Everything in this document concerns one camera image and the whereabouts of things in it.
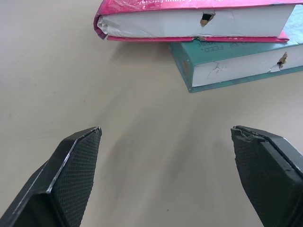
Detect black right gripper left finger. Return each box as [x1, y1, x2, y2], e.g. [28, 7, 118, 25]
[0, 126, 103, 227]

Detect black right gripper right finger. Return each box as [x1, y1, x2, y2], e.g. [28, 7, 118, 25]
[231, 125, 303, 227]

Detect teal hardcover book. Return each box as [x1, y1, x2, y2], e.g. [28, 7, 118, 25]
[169, 4, 303, 94]

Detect pink hardcover book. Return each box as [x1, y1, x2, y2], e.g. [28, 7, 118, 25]
[93, 0, 303, 44]

